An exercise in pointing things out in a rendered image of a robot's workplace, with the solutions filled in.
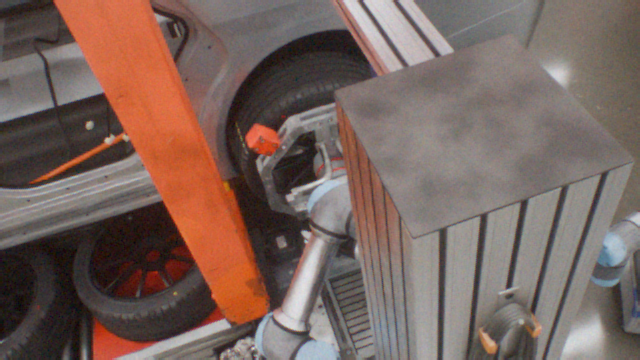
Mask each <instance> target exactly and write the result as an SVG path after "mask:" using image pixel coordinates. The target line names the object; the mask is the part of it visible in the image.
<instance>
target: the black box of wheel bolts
mask: <svg viewBox="0 0 640 360"><path fill-rule="evenodd" d="M258 326H259V325H257V326H255V327H254V328H252V329H250V330H248V331H246V332H244V333H242V334H240V335H238V336H236V337H234V338H232V339H230V340H228V341H226V342H225V343H224V344H222V345H219V346H217V347H215V348H213V349H212V351H213V354H214V357H215V359H216V360H268V359H266V358H265V357H264V355H263V354H262V353H260V352H259V351H258V350H257V347H256V345H255V334H256V331H257V328H258Z"/></svg>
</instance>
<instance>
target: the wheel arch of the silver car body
mask: <svg viewBox="0 0 640 360"><path fill-rule="evenodd" d="M284 45H286V50H287V55H288V59H290V58H293V57H298V56H299V55H304V54H307V53H312V52H317V53H318V52H323V51H325V52H327V51H328V52H339V53H344V54H347V55H351V56H353V57H355V58H357V59H359V60H361V61H363V62H364V63H366V64H368V65H370V64H369V61H368V60H367V58H366V57H365V55H364V53H363V52H362V50H361V49H360V47H359V46H358V44H357V43H356V41H355V39H354V36H353V35H352V33H351V32H350V30H349V29H348V28H333V29H324V30H318V31H314V32H310V33H308V34H305V35H302V36H299V37H297V38H294V39H292V40H290V41H288V42H286V43H284V44H282V45H280V46H279V47H277V48H276V49H274V50H273V51H271V52H270V53H268V54H267V55H266V56H265V57H263V58H262V60H261V61H260V62H258V63H257V64H256V65H255V66H254V67H253V68H252V69H251V70H250V71H249V72H248V73H247V75H246V76H245V77H244V78H243V80H242V81H241V83H240V84H239V86H238V87H237V89H236V91H235V93H234V95H233V97H232V99H231V101H230V104H229V106H228V109H227V112H226V115H225V119H224V126H223V145H224V151H225V155H226V159H227V161H228V163H229V165H230V167H231V169H232V171H233V172H234V174H235V175H236V176H237V177H238V176H239V175H240V174H239V171H238V168H237V165H236V161H235V159H234V156H233V152H232V149H231V145H230V142H229V139H228V135H227V128H228V126H229V125H230V124H232V120H233V115H234V113H235V110H236V107H237V105H238V103H239V101H240V100H241V97H242V96H243V95H244V93H245V91H246V90H247V89H248V88H249V86H250V85H251V84H252V83H254V81H255V80H256V79H257V78H259V76H261V75H262V74H263V62H262V61H263V60H264V59H265V63H264V68H265V71H266V70H267V69H270V67H272V66H274V65H277V64H279V63H280V62H281V61H283V58H282V53H281V47H282V46H284Z"/></svg>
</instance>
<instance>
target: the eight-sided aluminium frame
mask: <svg viewBox="0 0 640 360"><path fill-rule="evenodd" d="M334 122H338V116H337V111H336V104H335V103H333V104H330V105H327V106H324V107H320V108H317V109H314V110H311V111H309V112H306V113H302V114H299V115H297V114H296V115H295V116H290V117H288V119H287V120H286V121H285V122H284V124H283V125H282V127H281V128H280V129H279V131H278V132H277V136H278V139H279V141H280V145H279V146H278V148H277V149H276V150H275V152H274V153H273V154H272V156H271V157H267V156H265V155H260V156H259V158H258V160H256V162H257V167H258V170H259V173H260V176H261V178H262V181H263V184H264V187H265V190H266V193H267V194H266V195H267V201H268V204H269V206H270V207H271V209H272V210H276V211H277V212H278V211H280V212H284V213H288V214H292V215H296V212H295V209H294V207H293V205H292V206H288V204H287V201H286V197H285V196H284V195H280V194H277V192H276V188H275V185H274V182H273V178H272V175H271V172H270V171H271V170H272V169H273V167H274V166H275V165H276V164H277V162H278V161H279V160H280V159H281V158H282V157H283V156H284V154H285V153H286V152H287V150H288V149H289V148H290V147H291V145H292V144H293V143H294V141H295V140H296V139H297V138H298V136H299V135H301V134H303V133H306V132H309V131H311V130H314V129H315V128H318V127H324V126H327V125H330V124H331V123H334ZM296 216H297V215H296Z"/></svg>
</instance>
